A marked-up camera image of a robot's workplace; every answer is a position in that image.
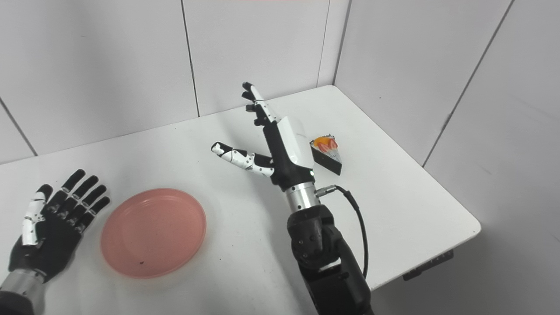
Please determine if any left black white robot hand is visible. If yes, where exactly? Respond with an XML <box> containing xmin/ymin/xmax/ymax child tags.
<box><xmin>8</xmin><ymin>169</ymin><xmax>111</xmax><ymax>283</ymax></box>

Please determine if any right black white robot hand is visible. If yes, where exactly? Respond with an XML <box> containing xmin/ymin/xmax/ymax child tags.
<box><xmin>211</xmin><ymin>82</ymin><xmax>315</xmax><ymax>192</ymax></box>

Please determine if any chocolate cake slice with fruit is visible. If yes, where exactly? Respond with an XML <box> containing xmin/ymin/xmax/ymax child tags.
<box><xmin>309</xmin><ymin>135</ymin><xmax>343</xmax><ymax>176</ymax></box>

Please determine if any pink round plate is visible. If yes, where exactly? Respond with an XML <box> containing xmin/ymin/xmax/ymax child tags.
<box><xmin>100</xmin><ymin>188</ymin><xmax>207</xmax><ymax>279</ymax></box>

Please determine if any black table control panel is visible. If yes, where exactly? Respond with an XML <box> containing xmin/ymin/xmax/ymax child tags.
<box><xmin>402</xmin><ymin>250</ymin><xmax>454</xmax><ymax>281</ymax></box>

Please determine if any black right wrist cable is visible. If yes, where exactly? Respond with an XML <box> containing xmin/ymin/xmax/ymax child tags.
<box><xmin>316</xmin><ymin>185</ymin><xmax>369</xmax><ymax>279</ymax></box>

